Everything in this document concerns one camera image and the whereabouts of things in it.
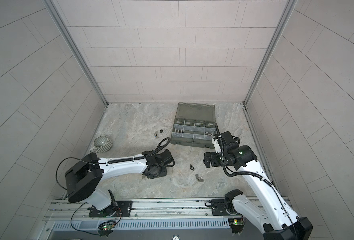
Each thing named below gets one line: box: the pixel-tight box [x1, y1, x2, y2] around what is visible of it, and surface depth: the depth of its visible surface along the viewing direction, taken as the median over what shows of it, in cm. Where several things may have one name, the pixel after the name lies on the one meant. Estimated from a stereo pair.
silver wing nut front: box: [195, 173, 204, 182], surface depth 82 cm
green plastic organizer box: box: [170, 102, 218, 149], surface depth 102 cm
